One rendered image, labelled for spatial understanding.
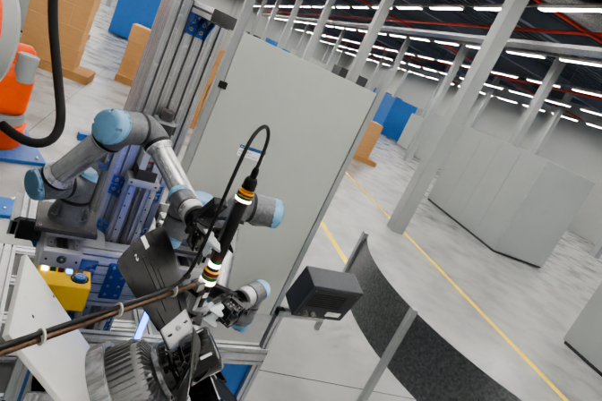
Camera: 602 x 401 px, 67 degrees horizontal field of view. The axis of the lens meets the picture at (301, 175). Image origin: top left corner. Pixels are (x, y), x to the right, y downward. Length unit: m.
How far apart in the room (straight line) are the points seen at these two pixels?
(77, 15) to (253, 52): 6.43
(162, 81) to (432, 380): 2.12
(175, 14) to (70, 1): 7.19
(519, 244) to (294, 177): 8.35
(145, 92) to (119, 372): 1.17
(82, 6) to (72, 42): 0.65
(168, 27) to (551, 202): 9.98
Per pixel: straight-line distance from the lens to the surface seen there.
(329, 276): 1.94
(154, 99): 2.04
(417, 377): 2.92
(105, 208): 2.21
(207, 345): 1.25
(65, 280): 1.65
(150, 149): 1.66
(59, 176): 1.81
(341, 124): 3.35
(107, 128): 1.58
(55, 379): 1.09
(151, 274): 1.20
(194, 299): 1.28
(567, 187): 11.29
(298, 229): 3.57
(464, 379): 2.78
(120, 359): 1.27
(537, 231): 11.29
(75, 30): 9.16
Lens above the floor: 1.99
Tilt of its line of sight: 13 degrees down
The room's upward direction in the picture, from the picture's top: 25 degrees clockwise
